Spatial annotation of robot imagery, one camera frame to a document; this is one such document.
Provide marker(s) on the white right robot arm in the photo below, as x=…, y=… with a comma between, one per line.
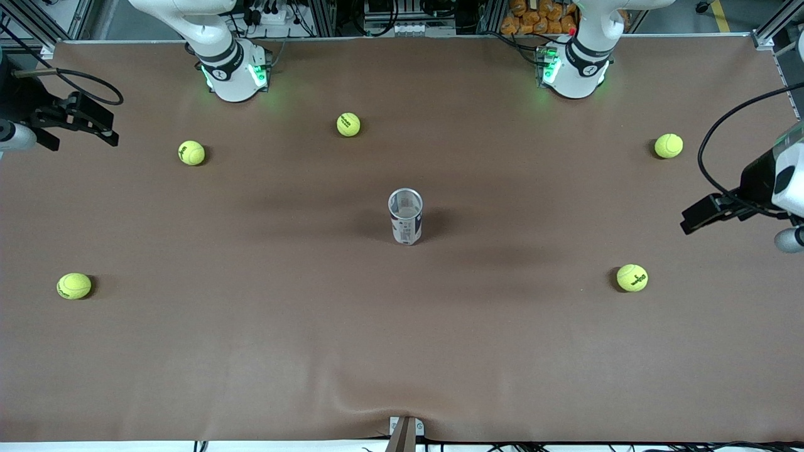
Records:
x=220, y=56

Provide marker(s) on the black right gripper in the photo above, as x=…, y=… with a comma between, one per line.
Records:
x=20, y=100

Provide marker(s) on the white power strip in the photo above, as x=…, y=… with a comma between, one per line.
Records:
x=269, y=15

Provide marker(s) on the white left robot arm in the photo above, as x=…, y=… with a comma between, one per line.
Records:
x=584, y=63

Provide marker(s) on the metal table edge bracket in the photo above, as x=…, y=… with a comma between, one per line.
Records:
x=406, y=433

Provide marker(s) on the pile of orange objects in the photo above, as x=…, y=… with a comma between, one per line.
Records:
x=540, y=16

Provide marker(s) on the brown table mat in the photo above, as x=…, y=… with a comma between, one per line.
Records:
x=402, y=351

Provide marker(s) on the white and blue tennis can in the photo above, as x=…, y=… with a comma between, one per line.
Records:
x=406, y=216

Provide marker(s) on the white terminal block row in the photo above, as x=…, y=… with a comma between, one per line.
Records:
x=408, y=29

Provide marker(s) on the yellow tennis ball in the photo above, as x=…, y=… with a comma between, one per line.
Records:
x=668, y=145
x=348, y=124
x=191, y=152
x=632, y=277
x=74, y=285

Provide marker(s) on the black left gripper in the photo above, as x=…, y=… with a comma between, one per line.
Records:
x=752, y=183

